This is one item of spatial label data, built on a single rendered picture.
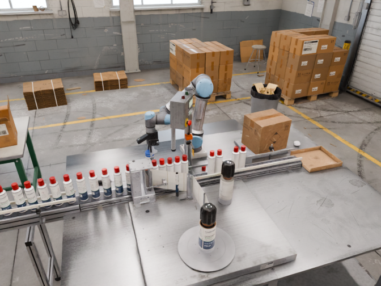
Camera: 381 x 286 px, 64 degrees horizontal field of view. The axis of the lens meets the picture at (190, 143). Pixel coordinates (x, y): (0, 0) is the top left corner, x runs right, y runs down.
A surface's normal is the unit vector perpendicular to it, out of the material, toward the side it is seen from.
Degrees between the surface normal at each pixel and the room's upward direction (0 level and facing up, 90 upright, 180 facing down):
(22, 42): 90
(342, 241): 0
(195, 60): 90
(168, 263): 0
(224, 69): 89
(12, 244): 0
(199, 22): 90
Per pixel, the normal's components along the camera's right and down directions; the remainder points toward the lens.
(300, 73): 0.36, 0.44
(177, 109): -0.29, 0.49
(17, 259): 0.01, -0.86
